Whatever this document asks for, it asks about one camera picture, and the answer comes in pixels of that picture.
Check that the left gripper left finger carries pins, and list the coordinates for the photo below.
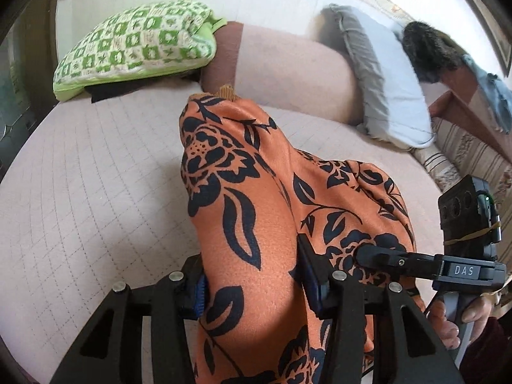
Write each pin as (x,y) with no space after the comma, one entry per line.
(178,297)

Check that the right hand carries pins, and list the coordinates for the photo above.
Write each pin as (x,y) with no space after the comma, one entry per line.
(478,312)

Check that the black camera box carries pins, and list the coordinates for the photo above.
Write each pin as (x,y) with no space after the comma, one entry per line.
(469,220)

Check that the orange black floral garment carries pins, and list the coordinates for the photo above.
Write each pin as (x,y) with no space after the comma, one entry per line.
(251,192)

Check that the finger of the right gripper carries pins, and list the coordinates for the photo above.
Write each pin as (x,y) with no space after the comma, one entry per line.
(398,263)

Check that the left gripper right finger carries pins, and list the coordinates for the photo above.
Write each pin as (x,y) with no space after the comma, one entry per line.
(334,295)

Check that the green patterned pillow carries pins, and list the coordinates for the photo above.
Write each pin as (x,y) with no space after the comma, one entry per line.
(151,40)

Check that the light blue folded blanket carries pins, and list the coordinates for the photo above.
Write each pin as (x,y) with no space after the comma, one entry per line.
(395,109)

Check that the pink quilted bed cover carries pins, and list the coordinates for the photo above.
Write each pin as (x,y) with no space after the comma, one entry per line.
(95,194)

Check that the striped floral pillow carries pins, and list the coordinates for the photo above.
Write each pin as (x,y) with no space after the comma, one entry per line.
(456,153)

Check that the dark fur garment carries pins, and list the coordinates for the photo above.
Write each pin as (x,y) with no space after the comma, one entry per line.
(430,51)

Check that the brown wooden glass cabinet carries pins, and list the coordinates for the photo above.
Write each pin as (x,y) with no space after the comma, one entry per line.
(28,61)

